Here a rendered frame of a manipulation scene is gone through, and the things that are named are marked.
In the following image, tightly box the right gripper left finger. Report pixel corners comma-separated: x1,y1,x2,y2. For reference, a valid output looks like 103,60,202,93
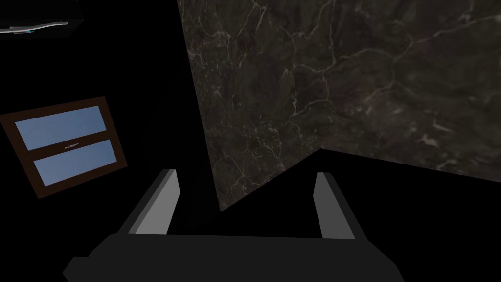
117,169,181,235

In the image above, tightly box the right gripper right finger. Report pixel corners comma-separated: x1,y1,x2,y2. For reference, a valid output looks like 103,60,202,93
313,172,368,240

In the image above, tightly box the brown framed window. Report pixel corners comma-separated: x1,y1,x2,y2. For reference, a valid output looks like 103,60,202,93
0,96,128,200

